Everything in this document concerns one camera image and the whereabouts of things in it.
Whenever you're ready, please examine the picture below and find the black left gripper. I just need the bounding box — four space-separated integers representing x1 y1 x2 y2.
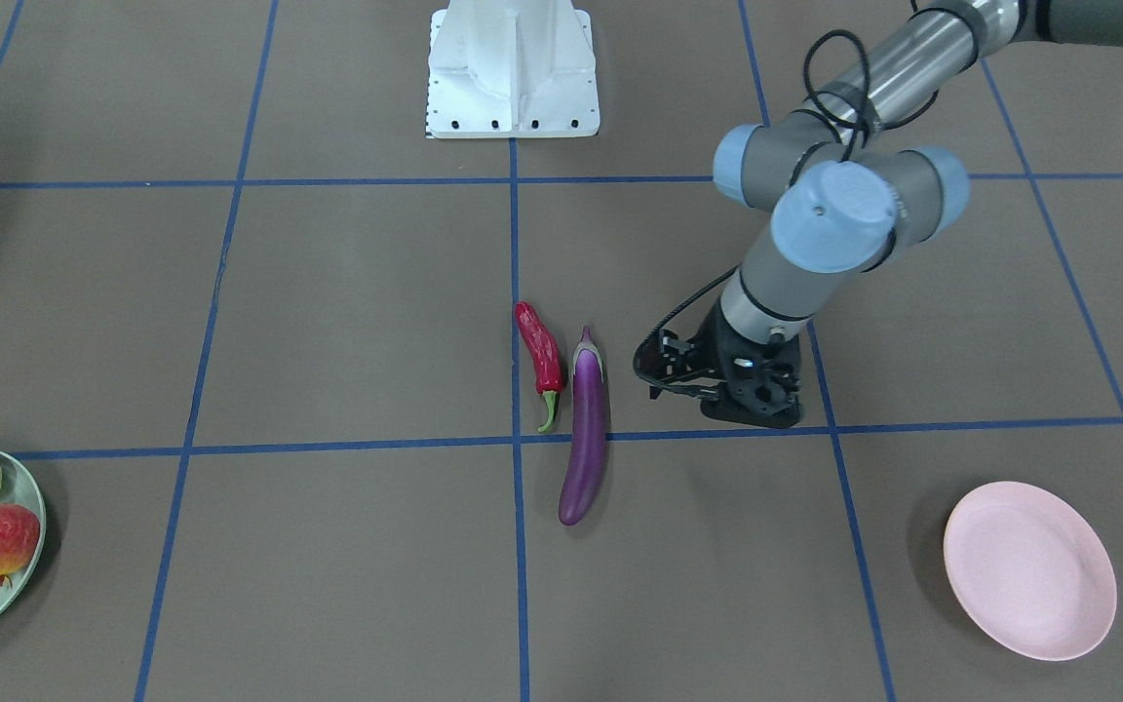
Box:
690 303 803 430

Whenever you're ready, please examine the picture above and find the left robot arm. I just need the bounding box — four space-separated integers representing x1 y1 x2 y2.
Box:
668 1 1123 428

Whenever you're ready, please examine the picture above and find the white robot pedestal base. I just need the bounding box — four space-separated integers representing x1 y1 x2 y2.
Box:
424 1 601 139

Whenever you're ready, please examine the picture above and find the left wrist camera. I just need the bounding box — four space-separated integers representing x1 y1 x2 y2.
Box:
632 329 718 403

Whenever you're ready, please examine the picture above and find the pink plate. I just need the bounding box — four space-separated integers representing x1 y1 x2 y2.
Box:
942 481 1119 662

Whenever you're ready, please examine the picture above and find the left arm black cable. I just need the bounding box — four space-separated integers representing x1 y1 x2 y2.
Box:
654 29 943 337

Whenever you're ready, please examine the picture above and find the purple eggplant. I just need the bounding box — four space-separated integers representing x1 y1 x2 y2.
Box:
558 326 609 527

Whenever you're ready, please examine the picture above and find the red chili pepper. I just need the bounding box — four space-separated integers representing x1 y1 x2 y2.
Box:
514 299 566 434

